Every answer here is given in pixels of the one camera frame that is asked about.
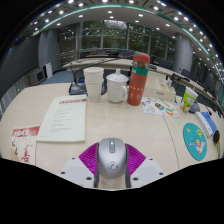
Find cream booklet with red header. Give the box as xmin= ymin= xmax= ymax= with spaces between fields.
xmin=35 ymin=94 xmax=88 ymax=144

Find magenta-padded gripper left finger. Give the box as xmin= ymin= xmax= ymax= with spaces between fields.
xmin=59 ymin=141 xmax=100 ymax=189

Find black gooseneck conference microphone unit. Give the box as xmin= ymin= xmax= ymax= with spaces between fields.
xmin=68 ymin=56 xmax=108 ymax=96
xmin=189 ymin=101 xmax=202 ymax=114

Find stack of white paper cups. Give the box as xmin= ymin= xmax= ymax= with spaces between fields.
xmin=82 ymin=66 xmax=105 ymax=103

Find white lidded mug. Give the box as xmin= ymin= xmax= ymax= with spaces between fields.
xmin=105 ymin=68 xmax=130 ymax=104

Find white cardboard box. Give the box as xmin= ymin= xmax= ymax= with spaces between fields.
xmin=144 ymin=77 xmax=177 ymax=102

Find dark office chairs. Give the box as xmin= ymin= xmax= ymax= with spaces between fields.
xmin=78 ymin=48 xmax=221 ymax=101

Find blue and white book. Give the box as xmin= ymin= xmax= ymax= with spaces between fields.
xmin=194 ymin=110 xmax=218 ymax=138

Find silver computer mouse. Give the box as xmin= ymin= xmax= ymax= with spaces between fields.
xmin=96 ymin=137 xmax=129 ymax=180

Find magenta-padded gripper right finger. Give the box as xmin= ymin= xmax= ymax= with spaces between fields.
xmin=125 ymin=143 xmax=166 ymax=189

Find green printed paper cup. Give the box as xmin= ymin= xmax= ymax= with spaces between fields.
xmin=179 ymin=87 xmax=199 ymax=113

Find colourful sticker sheet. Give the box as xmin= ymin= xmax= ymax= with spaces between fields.
xmin=140 ymin=96 xmax=180 ymax=118

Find white leaning board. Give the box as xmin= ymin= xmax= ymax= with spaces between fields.
xmin=44 ymin=62 xmax=54 ymax=79

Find red and white magazine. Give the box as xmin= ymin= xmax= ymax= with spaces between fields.
xmin=9 ymin=124 xmax=41 ymax=166

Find ceiling lights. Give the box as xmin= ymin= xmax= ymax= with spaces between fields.
xmin=31 ymin=0 xmax=224 ymax=78

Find red bottle with green band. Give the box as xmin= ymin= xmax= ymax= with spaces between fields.
xmin=126 ymin=51 xmax=151 ymax=107

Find round teal cartoon mouse pad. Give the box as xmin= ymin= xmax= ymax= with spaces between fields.
xmin=182 ymin=122 xmax=208 ymax=162

